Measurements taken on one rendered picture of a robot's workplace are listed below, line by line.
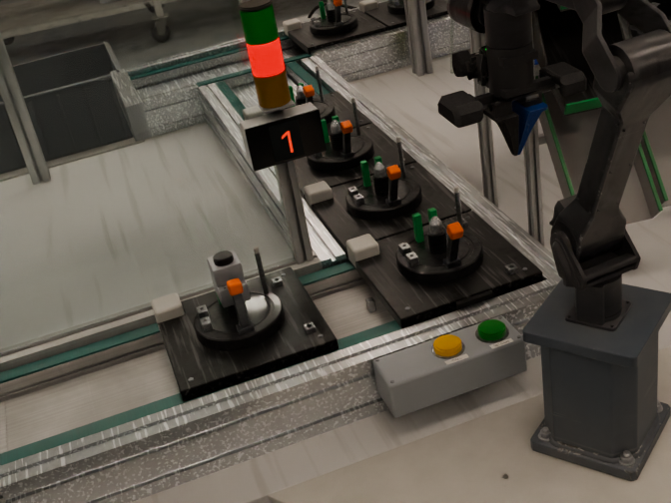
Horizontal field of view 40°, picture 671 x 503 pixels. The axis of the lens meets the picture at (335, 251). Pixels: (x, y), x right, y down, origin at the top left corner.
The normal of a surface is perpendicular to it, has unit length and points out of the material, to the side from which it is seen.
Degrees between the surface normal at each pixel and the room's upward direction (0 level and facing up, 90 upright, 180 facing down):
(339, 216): 0
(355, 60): 90
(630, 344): 0
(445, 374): 90
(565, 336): 0
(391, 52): 90
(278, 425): 90
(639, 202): 45
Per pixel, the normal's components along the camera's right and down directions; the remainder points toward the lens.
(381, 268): -0.16, -0.85
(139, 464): 0.32, 0.43
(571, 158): 0.00, -0.26
